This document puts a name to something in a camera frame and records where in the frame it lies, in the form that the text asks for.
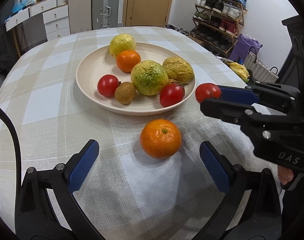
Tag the wrinkled brownish passion fruit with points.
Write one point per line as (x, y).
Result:
(178, 69)

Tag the black jacket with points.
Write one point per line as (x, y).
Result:
(6, 64)

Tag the wooden door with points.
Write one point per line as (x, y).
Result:
(151, 13)

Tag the purple bag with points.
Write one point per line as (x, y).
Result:
(245, 43)

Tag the banana bunch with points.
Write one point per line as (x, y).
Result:
(239, 70)

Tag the brown longan right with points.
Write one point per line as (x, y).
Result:
(174, 81)

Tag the brown longan left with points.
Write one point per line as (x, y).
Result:
(125, 93)

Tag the wooden shoe rack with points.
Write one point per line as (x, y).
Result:
(218, 23)

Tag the green yellow passion fruit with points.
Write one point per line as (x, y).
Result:
(149, 77)

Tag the orange mandarin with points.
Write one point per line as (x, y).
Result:
(160, 139)
(127, 59)

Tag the oblong red tomato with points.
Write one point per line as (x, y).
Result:
(171, 94)

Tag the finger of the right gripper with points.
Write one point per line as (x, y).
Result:
(230, 112)
(238, 95)

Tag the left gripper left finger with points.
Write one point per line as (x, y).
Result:
(46, 207)

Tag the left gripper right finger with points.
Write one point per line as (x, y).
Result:
(250, 208)

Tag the silver aluminium suitcase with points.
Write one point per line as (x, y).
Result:
(104, 14)

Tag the woven white basket bag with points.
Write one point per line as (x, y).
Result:
(259, 70)

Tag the round red tomato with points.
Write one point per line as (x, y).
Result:
(207, 91)

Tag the right hand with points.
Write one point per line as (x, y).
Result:
(285, 175)

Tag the small red tomato on plate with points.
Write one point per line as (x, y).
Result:
(107, 85)

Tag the beige suitcase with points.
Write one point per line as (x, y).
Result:
(80, 16)

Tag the white drawer desk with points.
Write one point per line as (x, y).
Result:
(51, 17)

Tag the brown longan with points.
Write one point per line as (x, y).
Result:
(125, 93)
(174, 81)

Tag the plaid beige tablecloth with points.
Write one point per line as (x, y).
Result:
(127, 194)

